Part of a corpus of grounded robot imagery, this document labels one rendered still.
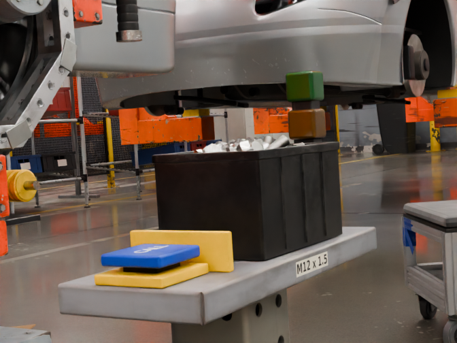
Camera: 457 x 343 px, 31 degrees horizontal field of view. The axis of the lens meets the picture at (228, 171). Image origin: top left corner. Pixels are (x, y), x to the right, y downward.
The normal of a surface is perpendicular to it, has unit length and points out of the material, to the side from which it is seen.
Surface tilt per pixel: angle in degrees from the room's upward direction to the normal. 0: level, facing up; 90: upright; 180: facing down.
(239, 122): 90
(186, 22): 87
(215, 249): 90
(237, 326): 90
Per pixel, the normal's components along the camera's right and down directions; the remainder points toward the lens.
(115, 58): 0.86, -0.03
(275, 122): -0.51, 0.07
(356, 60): 0.25, 0.25
